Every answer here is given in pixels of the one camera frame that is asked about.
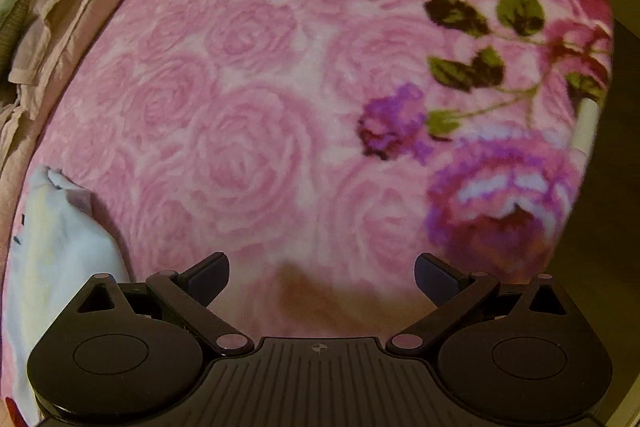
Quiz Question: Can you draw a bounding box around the green pillow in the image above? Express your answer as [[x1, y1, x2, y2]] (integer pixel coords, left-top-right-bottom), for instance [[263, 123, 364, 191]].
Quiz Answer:
[[0, 0, 34, 54]]

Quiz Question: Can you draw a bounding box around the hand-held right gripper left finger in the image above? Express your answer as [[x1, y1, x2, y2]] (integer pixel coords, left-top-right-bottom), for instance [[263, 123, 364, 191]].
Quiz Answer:
[[74, 252, 255, 356]]

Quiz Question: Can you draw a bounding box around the white bar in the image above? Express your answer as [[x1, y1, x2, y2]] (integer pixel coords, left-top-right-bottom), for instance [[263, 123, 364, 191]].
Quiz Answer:
[[572, 99, 602, 154]]

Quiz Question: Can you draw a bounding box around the white printed garment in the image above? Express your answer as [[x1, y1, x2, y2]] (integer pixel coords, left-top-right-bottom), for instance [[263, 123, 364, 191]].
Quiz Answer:
[[0, 164, 134, 427]]

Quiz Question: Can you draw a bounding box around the pink floral blanket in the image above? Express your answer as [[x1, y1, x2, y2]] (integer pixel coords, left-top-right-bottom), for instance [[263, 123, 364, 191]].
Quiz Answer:
[[0, 0, 617, 344]]

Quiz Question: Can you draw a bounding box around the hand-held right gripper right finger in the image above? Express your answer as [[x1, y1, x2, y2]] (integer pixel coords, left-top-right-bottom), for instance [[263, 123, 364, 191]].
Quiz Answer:
[[387, 252, 569, 356]]

